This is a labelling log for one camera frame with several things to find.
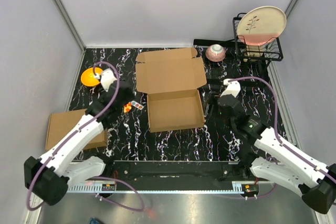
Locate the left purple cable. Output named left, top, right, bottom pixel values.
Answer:
left=27, top=61, right=145, bottom=212

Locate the orange plush flower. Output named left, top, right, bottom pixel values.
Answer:
left=123, top=102, right=132, bottom=113

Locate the brown cardboard box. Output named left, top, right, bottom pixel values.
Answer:
left=45, top=109, right=108, bottom=151
left=135, top=48, right=207, bottom=133

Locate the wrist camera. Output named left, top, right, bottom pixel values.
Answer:
left=220, top=79, right=241, bottom=98
left=100, top=68, right=117, bottom=92

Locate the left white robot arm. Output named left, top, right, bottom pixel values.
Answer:
left=24, top=81, right=134, bottom=206

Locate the black wire dish rack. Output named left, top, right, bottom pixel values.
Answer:
left=193, top=13, right=284, bottom=85

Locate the aluminium rail frame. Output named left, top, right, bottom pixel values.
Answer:
left=36, top=161, right=336, bottom=224

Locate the pink patterned bowl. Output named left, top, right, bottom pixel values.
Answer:
left=205, top=44, right=226, bottom=62

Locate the folded brown cardboard box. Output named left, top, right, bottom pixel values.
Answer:
left=45, top=109, right=108, bottom=151

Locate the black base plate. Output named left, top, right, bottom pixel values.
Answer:
left=100, top=161, right=265, bottom=183

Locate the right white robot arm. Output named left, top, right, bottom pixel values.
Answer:
left=207, top=92, right=335, bottom=214

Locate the orange bowl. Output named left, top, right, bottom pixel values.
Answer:
left=80, top=68, right=100, bottom=87

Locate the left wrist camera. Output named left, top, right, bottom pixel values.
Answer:
left=100, top=68, right=117, bottom=92

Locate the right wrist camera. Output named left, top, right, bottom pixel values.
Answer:
left=220, top=79, right=241, bottom=98

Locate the cream pink plate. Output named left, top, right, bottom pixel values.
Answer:
left=236, top=6, right=287, bottom=46

